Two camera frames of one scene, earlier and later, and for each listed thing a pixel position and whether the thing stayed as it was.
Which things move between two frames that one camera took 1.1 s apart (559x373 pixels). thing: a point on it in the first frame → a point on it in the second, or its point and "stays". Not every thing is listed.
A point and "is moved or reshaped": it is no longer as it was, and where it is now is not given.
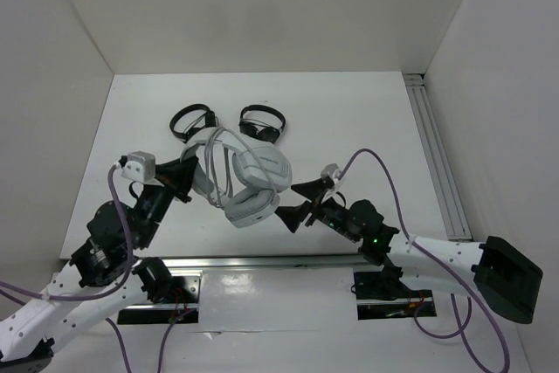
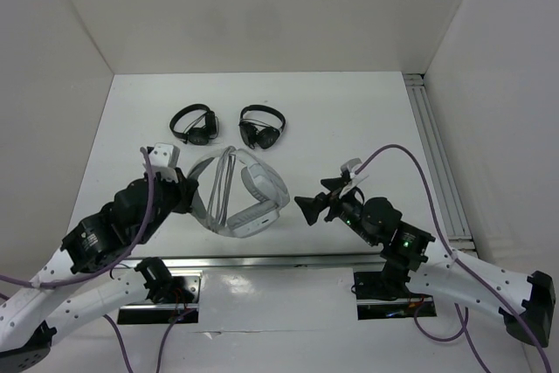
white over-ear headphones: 245,183 is moved or reshaped
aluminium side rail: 449,200 stays
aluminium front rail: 183,265 stays
